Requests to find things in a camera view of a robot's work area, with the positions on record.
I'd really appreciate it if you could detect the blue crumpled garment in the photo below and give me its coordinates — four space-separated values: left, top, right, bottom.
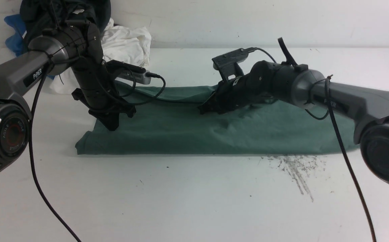
4 14 55 80

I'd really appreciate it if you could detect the green long-sleeve top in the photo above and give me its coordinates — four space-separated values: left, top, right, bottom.
75 86 341 155

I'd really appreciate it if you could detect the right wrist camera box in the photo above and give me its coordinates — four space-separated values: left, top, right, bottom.
212 47 256 85

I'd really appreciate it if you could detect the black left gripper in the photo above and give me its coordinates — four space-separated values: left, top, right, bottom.
72 86 136 131

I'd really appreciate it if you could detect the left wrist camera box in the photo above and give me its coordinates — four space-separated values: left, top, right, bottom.
106 60 151 85

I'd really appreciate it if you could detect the black left camera cable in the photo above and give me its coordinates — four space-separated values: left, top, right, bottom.
29 57 166 242

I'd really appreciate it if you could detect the white crumpled garment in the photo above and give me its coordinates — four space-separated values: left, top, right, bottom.
50 18 152 95

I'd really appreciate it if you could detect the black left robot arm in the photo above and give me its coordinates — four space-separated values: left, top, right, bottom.
0 20 136 172

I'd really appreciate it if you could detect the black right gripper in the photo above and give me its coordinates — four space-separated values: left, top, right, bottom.
198 76 275 115

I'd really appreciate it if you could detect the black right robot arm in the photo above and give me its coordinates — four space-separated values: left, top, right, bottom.
199 60 389 184

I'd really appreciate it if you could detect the dark green crumpled garment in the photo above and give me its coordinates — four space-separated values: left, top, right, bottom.
19 0 112 43

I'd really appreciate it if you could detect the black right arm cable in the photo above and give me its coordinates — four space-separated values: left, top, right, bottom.
248 37 378 242

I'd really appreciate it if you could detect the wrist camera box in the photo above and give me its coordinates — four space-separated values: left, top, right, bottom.
106 60 151 85
212 47 256 85

